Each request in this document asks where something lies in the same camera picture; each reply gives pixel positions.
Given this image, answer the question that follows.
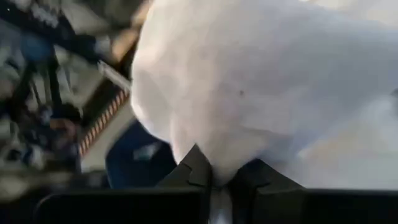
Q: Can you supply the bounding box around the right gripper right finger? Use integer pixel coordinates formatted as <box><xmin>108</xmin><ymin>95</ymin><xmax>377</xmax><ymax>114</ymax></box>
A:
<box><xmin>228</xmin><ymin>158</ymin><xmax>398</xmax><ymax>224</ymax></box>

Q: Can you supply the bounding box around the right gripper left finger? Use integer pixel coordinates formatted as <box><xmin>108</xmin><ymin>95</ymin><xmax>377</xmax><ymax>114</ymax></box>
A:
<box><xmin>34</xmin><ymin>144</ymin><xmax>214</xmax><ymax>224</ymax></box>

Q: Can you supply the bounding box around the white garment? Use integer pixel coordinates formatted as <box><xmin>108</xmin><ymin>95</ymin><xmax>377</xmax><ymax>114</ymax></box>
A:
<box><xmin>130</xmin><ymin>0</ymin><xmax>398</xmax><ymax>224</ymax></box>

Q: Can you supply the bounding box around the navy white striped fabric bin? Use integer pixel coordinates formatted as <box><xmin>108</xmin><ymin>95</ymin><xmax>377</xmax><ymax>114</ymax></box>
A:
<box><xmin>104</xmin><ymin>119</ymin><xmax>178</xmax><ymax>190</ymax></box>

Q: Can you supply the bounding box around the orange white striped strip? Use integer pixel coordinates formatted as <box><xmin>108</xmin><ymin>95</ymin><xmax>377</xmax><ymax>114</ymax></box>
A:
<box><xmin>78</xmin><ymin>89</ymin><xmax>131</xmax><ymax>157</ymax></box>

